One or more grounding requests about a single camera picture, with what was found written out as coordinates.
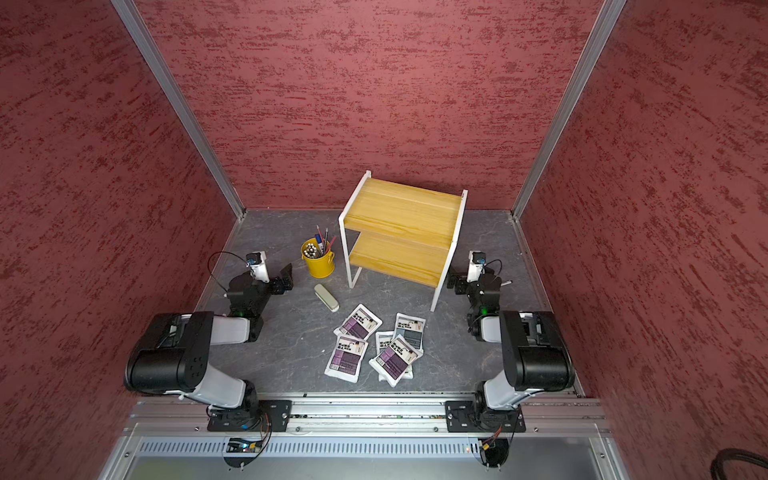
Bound grey coffee bag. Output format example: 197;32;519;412
375;331;414;380
394;313;427;351

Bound wooden two-tier shelf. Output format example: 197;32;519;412
338;171;468;311

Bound purple coffee bag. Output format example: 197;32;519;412
324;335;368;383
369;335;423;387
334;304;383;341

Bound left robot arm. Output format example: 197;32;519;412
124;264;294;432

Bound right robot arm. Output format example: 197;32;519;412
448;273;575;431

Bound beige eraser case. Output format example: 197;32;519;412
314;284;340;313

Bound yellow pen cup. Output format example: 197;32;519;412
301;239;335;279

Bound red pencil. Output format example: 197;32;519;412
326;236;338;253

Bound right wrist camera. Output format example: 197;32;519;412
467;250;486;283

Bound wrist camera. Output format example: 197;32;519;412
467;250;486;283
246;251;270;283

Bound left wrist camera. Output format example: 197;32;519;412
246;251;270;283

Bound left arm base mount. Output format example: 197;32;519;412
207;399;293;433

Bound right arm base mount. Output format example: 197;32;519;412
444;401;526;434

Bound aluminium rail frame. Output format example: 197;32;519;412
102;392;628;479

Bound black cable bundle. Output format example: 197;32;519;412
710;447;768;480

